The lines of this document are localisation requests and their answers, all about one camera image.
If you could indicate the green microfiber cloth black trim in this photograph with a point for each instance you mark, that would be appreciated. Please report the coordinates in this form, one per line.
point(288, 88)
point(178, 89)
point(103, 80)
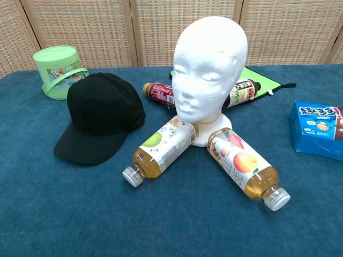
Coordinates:
point(257, 77)

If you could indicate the green apple tea bottle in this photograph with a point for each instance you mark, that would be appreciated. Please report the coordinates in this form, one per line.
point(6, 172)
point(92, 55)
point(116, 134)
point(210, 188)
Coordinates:
point(160, 144)

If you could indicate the white foam mannequin head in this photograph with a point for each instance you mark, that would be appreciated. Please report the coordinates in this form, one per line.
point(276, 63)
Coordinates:
point(209, 67)

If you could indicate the blue chocolate cookie box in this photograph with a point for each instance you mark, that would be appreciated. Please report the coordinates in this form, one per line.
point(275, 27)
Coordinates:
point(313, 125)

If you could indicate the peach tea bottle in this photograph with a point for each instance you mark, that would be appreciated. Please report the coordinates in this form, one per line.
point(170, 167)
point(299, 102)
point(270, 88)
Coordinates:
point(241, 163)

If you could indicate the dark tea bottle black cap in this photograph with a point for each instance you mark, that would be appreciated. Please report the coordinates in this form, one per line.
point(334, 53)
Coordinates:
point(241, 92)

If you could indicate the black baseball cap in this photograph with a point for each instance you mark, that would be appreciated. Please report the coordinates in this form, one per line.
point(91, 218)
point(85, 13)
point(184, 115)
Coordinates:
point(101, 107)

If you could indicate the red label drink bottle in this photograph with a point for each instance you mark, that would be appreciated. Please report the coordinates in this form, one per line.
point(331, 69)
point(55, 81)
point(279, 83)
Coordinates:
point(160, 93)

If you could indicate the blue carpet table cover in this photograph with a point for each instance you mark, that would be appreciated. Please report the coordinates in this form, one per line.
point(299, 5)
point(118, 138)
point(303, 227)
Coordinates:
point(80, 214)

